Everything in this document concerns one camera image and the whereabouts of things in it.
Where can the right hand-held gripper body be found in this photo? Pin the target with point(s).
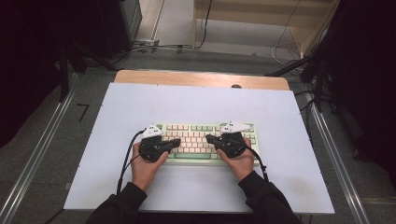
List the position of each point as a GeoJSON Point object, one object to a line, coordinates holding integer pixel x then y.
{"type": "Point", "coordinates": [232, 143]}

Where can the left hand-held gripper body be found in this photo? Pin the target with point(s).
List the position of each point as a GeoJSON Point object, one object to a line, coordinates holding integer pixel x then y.
{"type": "Point", "coordinates": [151, 148]}

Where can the green and pink keyboard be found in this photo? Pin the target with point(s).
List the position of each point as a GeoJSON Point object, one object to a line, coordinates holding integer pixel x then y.
{"type": "Point", "coordinates": [194, 141]}

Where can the person's left hand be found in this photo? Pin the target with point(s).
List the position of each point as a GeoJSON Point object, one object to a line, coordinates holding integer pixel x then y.
{"type": "Point", "coordinates": [146, 171]}

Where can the person's right hand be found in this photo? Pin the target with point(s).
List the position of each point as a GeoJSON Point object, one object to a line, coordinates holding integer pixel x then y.
{"type": "Point", "coordinates": [239, 165]}

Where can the white board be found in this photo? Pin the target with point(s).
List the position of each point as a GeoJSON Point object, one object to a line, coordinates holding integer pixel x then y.
{"type": "Point", "coordinates": [199, 102]}

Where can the wooden table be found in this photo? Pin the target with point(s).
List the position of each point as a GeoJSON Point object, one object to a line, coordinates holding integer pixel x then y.
{"type": "Point", "coordinates": [199, 79]}

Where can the black metal stand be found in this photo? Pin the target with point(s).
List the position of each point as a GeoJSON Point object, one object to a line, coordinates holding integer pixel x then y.
{"type": "Point", "coordinates": [63, 71]}
{"type": "Point", "coordinates": [317, 77]}

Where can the black cabinet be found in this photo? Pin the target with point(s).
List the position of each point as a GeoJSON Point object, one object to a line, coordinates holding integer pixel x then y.
{"type": "Point", "coordinates": [118, 28]}

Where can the light wooden shelf unit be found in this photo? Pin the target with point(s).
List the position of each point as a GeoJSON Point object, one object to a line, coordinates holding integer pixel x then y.
{"type": "Point", "coordinates": [264, 12]}

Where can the dark curtain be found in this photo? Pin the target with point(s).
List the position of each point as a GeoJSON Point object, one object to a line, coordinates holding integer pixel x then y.
{"type": "Point", "coordinates": [28, 62]}
{"type": "Point", "coordinates": [367, 77]}

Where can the aluminium floor rail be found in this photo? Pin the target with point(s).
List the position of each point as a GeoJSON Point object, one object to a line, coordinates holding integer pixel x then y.
{"type": "Point", "coordinates": [339, 174]}
{"type": "Point", "coordinates": [37, 155]}

